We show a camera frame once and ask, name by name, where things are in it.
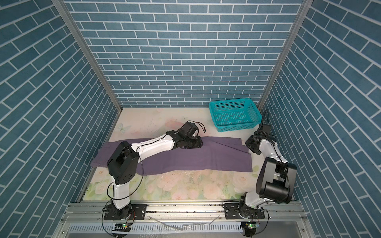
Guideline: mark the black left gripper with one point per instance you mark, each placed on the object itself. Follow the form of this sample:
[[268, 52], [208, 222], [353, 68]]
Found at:
[[198, 144]]

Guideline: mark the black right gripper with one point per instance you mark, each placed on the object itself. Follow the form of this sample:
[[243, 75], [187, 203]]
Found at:
[[249, 144]]

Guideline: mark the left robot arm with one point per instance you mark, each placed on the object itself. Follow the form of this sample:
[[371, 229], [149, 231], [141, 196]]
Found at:
[[123, 163]]

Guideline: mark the corner aluminium post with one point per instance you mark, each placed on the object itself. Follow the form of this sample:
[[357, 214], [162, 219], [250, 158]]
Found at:
[[301, 15], [80, 40]]

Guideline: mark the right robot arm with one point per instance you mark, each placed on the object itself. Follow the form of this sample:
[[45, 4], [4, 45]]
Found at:
[[276, 179]]

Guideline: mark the teal plastic basket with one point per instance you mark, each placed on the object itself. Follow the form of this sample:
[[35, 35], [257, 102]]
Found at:
[[235, 114]]

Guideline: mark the white slotted cable duct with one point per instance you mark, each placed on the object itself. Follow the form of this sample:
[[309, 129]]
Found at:
[[156, 228]]

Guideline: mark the purple trousers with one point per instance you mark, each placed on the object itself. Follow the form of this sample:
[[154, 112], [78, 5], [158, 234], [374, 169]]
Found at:
[[217, 153]]

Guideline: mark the left corner aluminium post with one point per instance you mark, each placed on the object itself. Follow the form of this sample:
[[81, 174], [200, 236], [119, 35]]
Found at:
[[80, 40]]

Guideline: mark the right corner aluminium post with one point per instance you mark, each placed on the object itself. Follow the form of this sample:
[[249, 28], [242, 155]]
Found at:
[[301, 15]]

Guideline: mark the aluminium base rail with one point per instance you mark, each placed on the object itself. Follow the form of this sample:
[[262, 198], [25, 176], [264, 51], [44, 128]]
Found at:
[[181, 211]]

